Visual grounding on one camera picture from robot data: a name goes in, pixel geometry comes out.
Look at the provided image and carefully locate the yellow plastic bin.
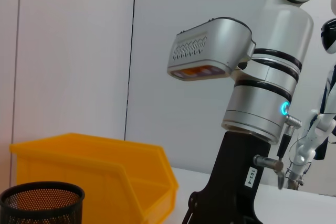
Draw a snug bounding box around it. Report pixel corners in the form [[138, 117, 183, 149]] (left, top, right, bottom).
[[9, 132, 180, 224]]

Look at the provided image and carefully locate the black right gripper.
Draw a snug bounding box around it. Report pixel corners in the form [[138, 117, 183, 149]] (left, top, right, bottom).
[[181, 129, 272, 224]]

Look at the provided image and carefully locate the background black white robot torso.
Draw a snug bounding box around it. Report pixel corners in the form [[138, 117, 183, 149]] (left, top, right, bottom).
[[319, 18, 336, 161]]

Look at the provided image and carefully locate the right wrist camera housing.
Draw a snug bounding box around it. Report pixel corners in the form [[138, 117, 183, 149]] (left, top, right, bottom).
[[167, 17, 257, 81]]

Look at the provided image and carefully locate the right arm cable with plugs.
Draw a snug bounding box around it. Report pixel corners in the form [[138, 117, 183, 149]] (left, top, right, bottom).
[[253, 113, 302, 190]]

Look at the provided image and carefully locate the black mesh pen holder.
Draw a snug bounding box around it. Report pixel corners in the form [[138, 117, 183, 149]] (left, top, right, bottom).
[[0, 181, 86, 224]]

